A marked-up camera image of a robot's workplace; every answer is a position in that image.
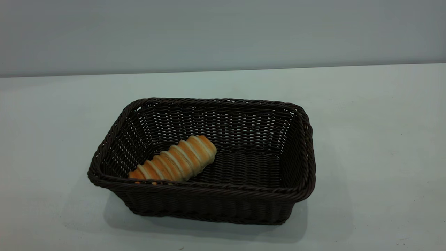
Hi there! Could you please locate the ridged golden bread roll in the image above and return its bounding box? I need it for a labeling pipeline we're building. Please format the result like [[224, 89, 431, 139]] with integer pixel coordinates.
[[128, 135, 217, 185]]

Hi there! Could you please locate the dark brown woven basket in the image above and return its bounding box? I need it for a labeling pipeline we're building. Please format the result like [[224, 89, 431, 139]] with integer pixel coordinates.
[[87, 97, 317, 225]]

